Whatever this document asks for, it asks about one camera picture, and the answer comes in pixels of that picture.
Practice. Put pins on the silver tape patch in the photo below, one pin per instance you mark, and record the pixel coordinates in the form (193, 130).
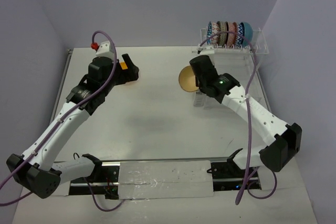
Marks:
(155, 180)

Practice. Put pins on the white wire dish rack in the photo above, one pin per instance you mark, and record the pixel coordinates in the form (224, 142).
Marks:
(239, 62)

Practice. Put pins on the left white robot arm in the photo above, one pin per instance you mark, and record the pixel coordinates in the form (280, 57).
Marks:
(36, 169)

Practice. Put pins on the black floral patterned bowl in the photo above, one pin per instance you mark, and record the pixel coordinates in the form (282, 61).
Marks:
(231, 37)

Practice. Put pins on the blue triangle patterned bowl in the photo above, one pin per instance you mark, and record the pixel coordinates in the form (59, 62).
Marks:
(209, 32)

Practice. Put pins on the tan bowl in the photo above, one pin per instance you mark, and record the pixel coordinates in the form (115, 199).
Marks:
(187, 80)

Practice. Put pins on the brown lattice rim bowl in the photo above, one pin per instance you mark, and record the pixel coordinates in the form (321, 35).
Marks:
(222, 38)

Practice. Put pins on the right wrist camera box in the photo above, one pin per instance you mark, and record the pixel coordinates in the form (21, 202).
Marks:
(208, 50)

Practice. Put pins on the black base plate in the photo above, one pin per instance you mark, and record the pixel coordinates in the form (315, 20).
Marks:
(105, 183)
(226, 175)

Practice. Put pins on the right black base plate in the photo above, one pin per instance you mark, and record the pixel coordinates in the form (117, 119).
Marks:
(226, 175)

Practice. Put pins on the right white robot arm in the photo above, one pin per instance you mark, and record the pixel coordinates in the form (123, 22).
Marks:
(281, 140)

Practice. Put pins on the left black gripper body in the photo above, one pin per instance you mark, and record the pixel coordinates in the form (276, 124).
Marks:
(125, 70)

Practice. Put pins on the solid blue bowl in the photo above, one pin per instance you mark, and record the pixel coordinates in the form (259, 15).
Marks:
(248, 34)

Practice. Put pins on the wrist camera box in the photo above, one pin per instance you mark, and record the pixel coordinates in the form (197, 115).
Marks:
(103, 49)
(208, 50)

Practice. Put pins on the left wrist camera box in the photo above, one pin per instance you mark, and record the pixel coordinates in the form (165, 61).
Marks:
(103, 49)

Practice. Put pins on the yellow bowl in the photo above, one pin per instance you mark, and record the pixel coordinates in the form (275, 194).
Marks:
(128, 74)

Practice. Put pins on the aluminium table edge rail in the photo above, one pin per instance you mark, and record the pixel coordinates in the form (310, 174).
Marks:
(68, 59)

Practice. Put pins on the red patterned bowl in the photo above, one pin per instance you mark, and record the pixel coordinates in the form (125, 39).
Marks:
(240, 33)

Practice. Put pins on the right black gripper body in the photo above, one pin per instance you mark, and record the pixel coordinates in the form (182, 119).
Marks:
(200, 84)

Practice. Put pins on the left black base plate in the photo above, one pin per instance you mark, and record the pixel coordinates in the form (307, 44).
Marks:
(105, 183)

